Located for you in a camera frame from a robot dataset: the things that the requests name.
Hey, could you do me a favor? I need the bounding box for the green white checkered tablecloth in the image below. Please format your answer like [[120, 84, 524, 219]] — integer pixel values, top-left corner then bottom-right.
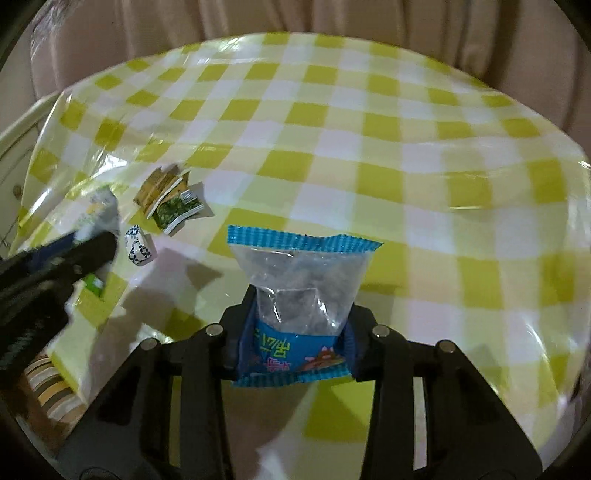
[[15, 33, 590, 462]]

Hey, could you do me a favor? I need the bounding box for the small blue white candy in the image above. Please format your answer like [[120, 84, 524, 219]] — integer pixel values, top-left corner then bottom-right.
[[124, 225, 152, 266]]

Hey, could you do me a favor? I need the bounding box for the green yellow pea packet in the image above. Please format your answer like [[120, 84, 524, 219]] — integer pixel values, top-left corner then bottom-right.
[[133, 164, 189, 219], [152, 189, 204, 234]]

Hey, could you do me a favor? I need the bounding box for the striped sofa cushion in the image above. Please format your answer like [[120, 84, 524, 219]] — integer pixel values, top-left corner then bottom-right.
[[24, 352, 86, 430]]

